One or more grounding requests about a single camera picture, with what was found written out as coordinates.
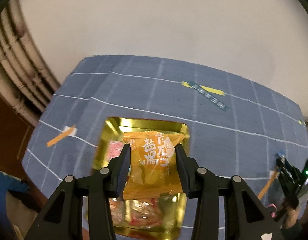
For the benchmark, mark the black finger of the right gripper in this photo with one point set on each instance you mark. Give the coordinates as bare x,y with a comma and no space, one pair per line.
290,178

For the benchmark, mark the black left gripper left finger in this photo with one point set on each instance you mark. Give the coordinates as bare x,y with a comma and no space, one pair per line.
61,217

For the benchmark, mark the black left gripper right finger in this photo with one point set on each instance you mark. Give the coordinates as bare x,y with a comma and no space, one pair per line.
245,215

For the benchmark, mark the red snack packet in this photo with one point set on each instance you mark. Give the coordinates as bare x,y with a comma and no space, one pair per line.
138,213

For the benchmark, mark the pink patterned candy block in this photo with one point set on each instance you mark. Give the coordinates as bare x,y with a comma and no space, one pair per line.
114,149

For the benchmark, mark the orange snack packet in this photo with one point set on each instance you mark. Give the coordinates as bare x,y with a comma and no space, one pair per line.
153,170

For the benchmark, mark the blue ended dark candy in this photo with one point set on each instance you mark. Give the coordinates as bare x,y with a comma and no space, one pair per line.
281,154

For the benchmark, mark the orange tape strip right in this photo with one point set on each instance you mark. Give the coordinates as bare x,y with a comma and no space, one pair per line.
273,177

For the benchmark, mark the orange tape strip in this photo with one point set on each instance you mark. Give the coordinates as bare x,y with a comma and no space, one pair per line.
62,135
273,177

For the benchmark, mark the pink ribbon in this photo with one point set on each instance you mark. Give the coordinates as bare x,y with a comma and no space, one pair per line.
271,208

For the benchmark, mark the blue checked tablecloth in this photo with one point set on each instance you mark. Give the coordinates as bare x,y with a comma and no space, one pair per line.
243,141

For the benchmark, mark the gold and maroon toffee tin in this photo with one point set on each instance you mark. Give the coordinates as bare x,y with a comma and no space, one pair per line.
172,206

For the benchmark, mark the orange tape strip left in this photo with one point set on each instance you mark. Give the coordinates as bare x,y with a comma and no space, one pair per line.
62,135

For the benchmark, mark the heart label on cloth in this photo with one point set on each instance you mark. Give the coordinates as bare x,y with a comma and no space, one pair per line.
208,93

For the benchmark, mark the beige patterned curtain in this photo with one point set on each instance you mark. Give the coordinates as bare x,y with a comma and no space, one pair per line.
26,82

